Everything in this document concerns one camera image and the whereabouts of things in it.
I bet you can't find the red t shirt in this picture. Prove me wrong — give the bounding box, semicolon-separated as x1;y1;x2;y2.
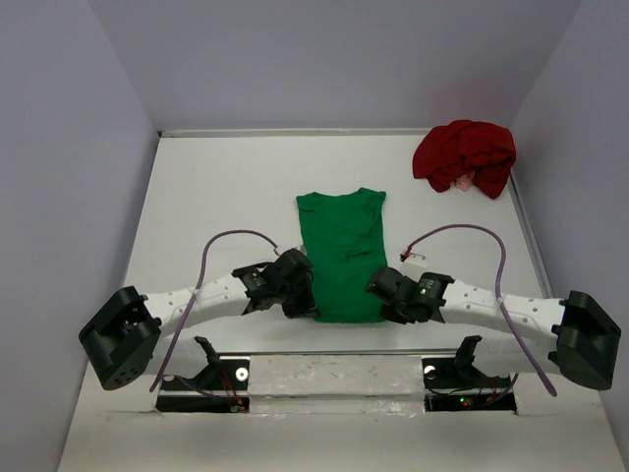
412;120;517;200

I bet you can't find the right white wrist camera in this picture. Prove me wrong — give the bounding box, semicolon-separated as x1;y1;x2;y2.
400;250;429;272

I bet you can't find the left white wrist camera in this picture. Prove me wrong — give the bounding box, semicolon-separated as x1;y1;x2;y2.
274;245;308;256

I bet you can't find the green t shirt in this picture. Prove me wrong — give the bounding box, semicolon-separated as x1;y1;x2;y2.
296;188;387;325

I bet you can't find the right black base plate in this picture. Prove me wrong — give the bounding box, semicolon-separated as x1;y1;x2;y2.
422;357;517;413

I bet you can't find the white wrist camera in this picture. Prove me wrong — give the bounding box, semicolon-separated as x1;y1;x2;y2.
400;250;429;272
274;245;308;256

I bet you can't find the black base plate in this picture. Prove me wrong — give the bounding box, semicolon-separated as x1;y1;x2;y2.
422;357;517;413
155;356;251;414

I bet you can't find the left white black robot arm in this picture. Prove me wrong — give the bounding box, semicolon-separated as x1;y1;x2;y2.
79;248;317;390

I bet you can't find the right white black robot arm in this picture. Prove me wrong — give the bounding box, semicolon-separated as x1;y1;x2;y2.
366;266;621;391

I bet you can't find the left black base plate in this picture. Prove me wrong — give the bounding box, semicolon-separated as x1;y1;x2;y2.
155;356;251;414

